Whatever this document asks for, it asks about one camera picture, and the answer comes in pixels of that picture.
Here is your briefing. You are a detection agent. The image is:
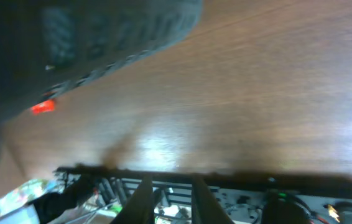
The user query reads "grey plastic shopping basket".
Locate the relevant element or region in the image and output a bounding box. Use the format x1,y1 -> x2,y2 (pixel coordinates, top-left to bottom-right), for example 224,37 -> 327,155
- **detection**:
0,0 -> 204,183

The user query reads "orange spaghetti packet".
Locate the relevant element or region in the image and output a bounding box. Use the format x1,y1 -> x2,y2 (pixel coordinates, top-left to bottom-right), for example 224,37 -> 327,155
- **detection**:
31,99 -> 56,115

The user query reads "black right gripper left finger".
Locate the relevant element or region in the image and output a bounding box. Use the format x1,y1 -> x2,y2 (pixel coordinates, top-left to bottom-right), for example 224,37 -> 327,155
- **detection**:
111,176 -> 155,224

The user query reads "equipment rack under table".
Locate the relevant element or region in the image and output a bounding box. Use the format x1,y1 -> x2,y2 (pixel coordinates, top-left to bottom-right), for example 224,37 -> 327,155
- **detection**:
0,164 -> 352,224

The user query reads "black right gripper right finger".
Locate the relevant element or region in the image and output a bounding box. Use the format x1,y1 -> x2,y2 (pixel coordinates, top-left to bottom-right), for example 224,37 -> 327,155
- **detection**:
192,176 -> 234,224

